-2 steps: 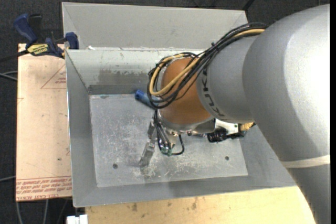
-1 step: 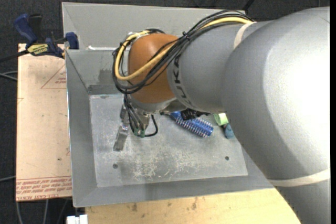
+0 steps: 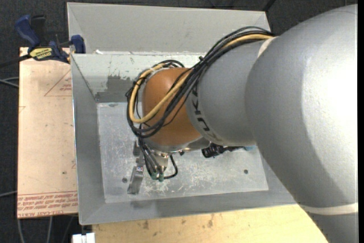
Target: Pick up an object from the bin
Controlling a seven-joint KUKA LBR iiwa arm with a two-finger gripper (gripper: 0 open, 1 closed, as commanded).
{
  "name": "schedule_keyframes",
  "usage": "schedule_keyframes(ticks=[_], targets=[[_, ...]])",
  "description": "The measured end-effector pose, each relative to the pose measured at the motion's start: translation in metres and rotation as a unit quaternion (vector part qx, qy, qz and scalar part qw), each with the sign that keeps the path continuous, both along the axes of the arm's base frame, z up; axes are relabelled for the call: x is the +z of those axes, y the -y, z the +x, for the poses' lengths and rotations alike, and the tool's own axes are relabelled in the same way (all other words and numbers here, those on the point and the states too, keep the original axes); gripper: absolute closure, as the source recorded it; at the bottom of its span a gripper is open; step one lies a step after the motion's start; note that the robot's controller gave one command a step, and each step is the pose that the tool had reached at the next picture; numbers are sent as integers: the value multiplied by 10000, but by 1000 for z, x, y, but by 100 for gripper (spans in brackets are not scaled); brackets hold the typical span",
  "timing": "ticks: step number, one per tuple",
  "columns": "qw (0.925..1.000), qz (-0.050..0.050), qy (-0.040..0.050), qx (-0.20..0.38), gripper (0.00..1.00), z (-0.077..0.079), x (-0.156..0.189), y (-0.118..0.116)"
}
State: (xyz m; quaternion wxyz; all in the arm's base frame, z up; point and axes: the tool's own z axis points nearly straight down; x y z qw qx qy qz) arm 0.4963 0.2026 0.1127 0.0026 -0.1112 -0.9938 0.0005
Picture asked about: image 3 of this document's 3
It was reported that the grey metal bin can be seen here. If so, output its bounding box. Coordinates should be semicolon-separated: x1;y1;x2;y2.
67;2;298;226

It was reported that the black cylinder on white bracket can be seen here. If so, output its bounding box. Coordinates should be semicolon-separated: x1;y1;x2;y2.
200;142;257;159

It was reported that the brown cardboard board red print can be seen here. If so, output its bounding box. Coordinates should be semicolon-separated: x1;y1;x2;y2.
16;47;80;220

